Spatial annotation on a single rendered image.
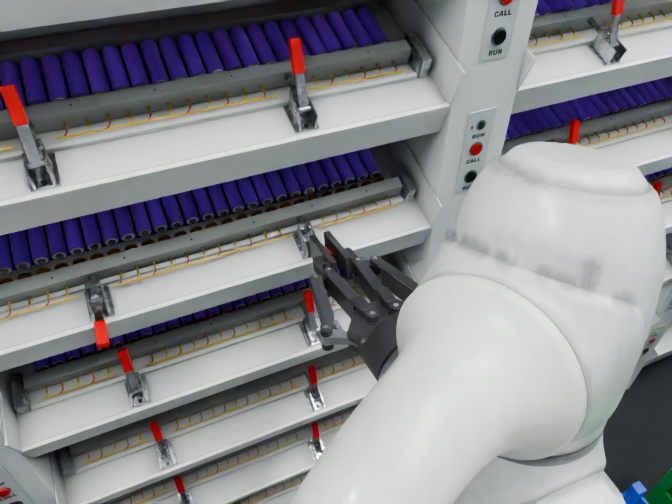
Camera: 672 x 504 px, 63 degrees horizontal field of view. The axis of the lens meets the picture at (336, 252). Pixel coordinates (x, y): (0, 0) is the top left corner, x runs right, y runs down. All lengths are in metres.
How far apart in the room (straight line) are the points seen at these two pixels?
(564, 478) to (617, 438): 1.38
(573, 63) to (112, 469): 0.92
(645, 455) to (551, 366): 1.50
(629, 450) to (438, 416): 1.52
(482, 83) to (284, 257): 0.33
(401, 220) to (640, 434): 1.17
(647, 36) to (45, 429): 0.99
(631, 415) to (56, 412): 1.47
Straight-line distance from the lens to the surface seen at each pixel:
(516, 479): 0.36
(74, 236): 0.74
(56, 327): 0.71
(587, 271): 0.26
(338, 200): 0.75
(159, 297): 0.70
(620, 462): 1.71
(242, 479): 1.17
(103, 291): 0.69
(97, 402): 0.86
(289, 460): 1.17
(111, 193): 0.59
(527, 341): 0.25
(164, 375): 0.85
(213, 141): 0.60
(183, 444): 1.01
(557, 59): 0.81
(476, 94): 0.70
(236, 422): 1.01
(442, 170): 0.73
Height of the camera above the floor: 1.38
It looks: 43 degrees down
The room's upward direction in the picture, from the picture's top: straight up
